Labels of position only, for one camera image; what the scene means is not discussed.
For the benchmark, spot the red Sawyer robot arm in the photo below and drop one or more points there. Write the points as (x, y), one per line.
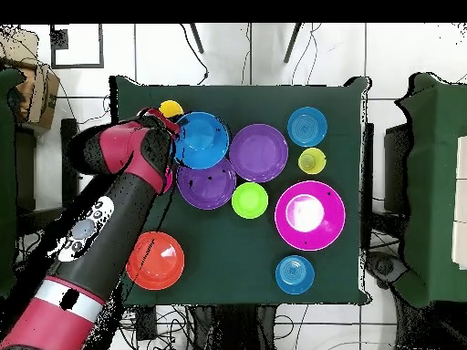
(116, 149)

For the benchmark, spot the dark green table cloth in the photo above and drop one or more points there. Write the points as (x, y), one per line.
(226, 98)

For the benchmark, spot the purple bowl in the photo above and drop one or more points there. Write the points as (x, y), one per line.
(258, 152)
(208, 189)

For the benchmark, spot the black tripod leg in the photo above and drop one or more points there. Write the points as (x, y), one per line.
(292, 43)
(197, 38)

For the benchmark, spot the small green bowl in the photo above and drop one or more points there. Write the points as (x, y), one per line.
(250, 200)

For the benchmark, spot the cardboard box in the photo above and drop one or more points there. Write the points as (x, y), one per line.
(40, 94)

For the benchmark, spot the translucent blue small bowl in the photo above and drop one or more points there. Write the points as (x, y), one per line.
(307, 126)
(294, 274)

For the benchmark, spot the orange bowl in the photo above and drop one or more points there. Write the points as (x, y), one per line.
(162, 264)

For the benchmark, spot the translucent yellow cup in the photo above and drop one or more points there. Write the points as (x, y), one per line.
(312, 160)

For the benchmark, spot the green cloth covered table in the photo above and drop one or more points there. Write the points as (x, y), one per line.
(434, 189)
(7, 182)

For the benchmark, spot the large pink bowl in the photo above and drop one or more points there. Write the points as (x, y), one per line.
(328, 233)

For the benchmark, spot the black metal frame stand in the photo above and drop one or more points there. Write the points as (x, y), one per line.
(69, 125)

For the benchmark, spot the black square floor frame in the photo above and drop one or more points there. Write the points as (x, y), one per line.
(76, 66)

